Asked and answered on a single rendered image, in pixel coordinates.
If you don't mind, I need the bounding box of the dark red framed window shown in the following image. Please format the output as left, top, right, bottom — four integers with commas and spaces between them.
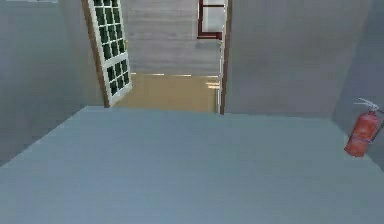
196, 0, 226, 41

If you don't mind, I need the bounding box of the white glass-paned room door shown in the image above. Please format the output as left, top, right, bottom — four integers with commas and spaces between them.
87, 0, 133, 108

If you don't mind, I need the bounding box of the red fire extinguisher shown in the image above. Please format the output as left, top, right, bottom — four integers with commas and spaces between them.
343, 97, 384, 158

